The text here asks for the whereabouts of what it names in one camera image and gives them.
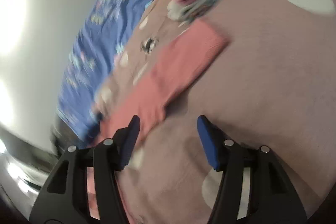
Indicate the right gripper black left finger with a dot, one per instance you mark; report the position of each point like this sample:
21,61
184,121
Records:
64,196

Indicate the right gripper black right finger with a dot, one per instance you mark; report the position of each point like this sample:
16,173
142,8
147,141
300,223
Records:
272,196

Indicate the coral pink long-sleeve shirt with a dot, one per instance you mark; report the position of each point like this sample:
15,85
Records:
163,181

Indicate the mauve polka-dot bedspread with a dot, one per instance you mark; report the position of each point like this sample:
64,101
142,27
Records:
273,84

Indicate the blue tree-print sheet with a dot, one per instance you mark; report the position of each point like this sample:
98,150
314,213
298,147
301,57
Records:
102,38

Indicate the white socks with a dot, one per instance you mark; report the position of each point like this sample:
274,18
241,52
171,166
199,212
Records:
177,11

